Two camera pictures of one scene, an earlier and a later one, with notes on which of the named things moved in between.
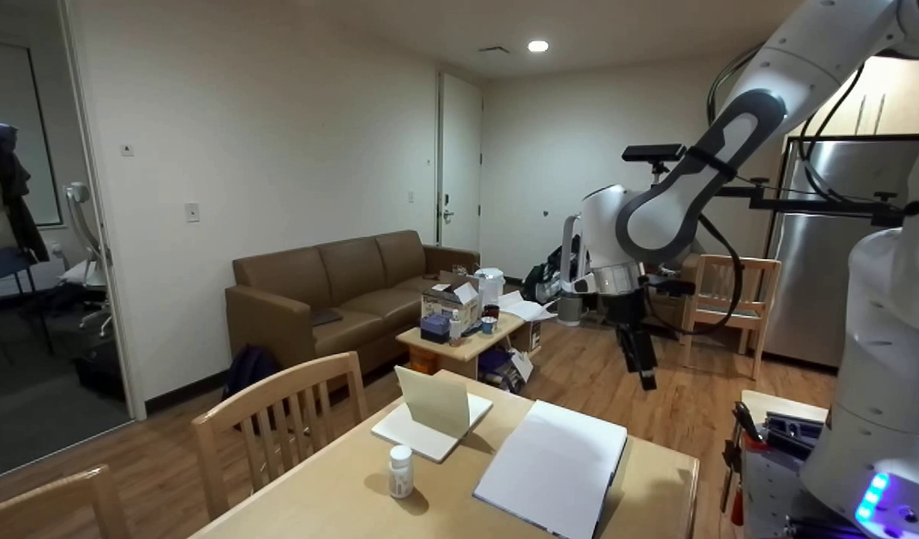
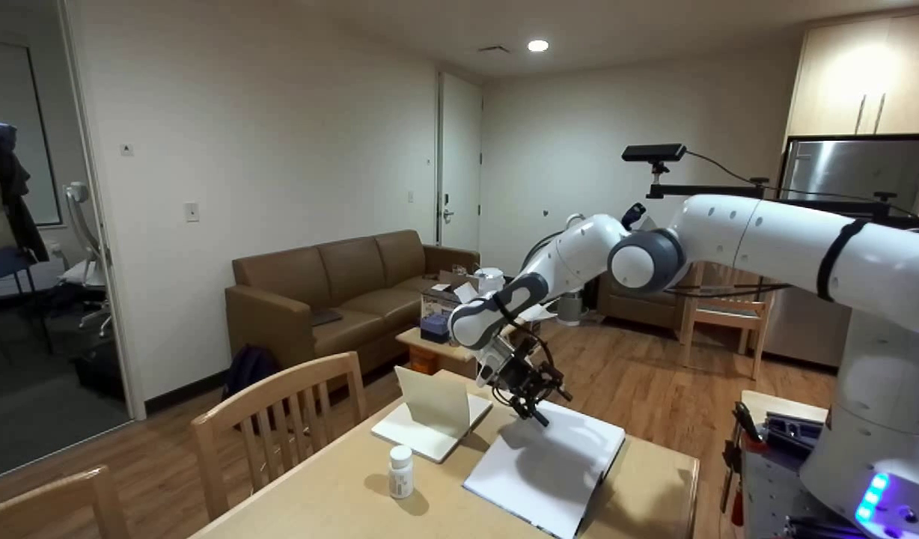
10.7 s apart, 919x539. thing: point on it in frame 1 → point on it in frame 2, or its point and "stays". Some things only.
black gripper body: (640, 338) → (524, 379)
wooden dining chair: (274, 424) stays
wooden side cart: (776, 434) stays
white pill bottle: (399, 470) stays
